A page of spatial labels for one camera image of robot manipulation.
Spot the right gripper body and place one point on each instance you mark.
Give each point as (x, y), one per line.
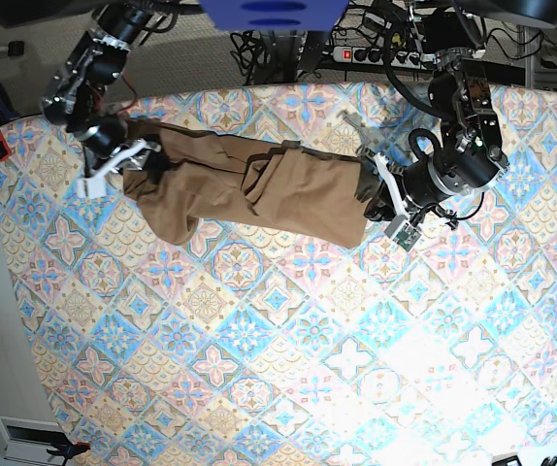
(126, 157)

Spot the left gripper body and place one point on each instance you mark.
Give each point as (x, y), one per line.
(416, 191)

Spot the brown t-shirt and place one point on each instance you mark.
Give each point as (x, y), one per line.
(283, 186)

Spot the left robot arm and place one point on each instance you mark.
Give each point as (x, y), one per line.
(468, 154)

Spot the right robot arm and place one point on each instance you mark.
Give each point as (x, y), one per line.
(75, 96)

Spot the white power strip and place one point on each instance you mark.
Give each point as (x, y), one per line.
(374, 56)

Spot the patterned tile tablecloth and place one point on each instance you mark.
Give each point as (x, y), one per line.
(250, 346)

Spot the orange black clamp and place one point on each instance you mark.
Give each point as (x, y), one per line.
(68, 450)

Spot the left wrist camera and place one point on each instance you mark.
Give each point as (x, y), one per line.
(403, 233)

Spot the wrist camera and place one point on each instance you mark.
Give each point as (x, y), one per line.
(91, 188)
(403, 233)

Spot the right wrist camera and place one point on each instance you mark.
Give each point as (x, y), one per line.
(91, 188)

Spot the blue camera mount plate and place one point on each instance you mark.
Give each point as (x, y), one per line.
(303, 15)

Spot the white wall vent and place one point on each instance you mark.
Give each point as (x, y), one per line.
(27, 441)

